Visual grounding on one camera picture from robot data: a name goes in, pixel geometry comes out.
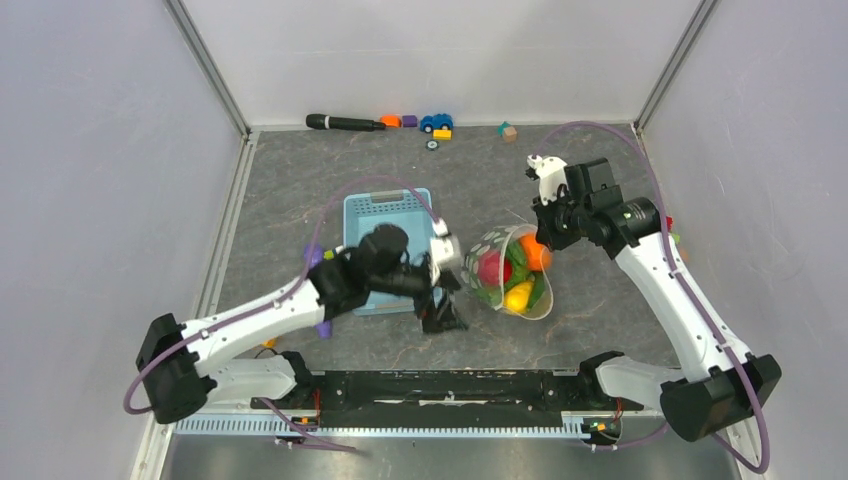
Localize orange toy block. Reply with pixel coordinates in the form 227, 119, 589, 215
379, 115, 403, 128

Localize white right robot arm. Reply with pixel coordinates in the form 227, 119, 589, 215
526, 155, 782, 442

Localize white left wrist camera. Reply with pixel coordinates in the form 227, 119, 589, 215
429, 218, 463, 291

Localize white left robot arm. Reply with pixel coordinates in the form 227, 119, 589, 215
124, 221, 466, 425

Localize multicolour toy brick stack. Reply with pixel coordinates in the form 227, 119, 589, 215
666, 216, 680, 245

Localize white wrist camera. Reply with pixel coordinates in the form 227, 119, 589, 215
525, 154, 568, 206
429, 218, 463, 291

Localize light blue plastic basket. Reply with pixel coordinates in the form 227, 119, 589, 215
343, 188, 444, 317

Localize black mounting base plate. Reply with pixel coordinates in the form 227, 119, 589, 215
273, 370, 643, 428

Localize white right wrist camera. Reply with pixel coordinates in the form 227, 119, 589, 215
525, 154, 568, 206

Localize yellow toy brick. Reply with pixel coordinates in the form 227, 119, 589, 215
432, 129, 453, 141

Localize black microphone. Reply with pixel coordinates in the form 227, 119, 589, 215
305, 113, 387, 132

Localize yellow toy lemon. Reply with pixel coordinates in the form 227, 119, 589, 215
503, 280, 534, 314

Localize teal and wood cube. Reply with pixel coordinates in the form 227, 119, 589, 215
498, 122, 517, 143

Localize red toy apple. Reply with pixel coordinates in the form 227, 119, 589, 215
477, 250, 512, 287

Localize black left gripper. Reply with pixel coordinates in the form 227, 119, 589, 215
368, 259, 468, 331

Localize slotted cable duct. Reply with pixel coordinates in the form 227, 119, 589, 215
173, 413, 591, 440

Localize blue toy car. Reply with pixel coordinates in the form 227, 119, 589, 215
419, 113, 454, 134

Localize clear dotted zip top bag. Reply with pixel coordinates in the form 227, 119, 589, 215
461, 224, 554, 321

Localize orange toy fruit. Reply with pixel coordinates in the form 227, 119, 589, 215
519, 233, 553, 271

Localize purple plastic cylinder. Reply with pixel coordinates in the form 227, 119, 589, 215
304, 244, 333, 339

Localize green toy cucumber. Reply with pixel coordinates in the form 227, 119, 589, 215
504, 240, 530, 290

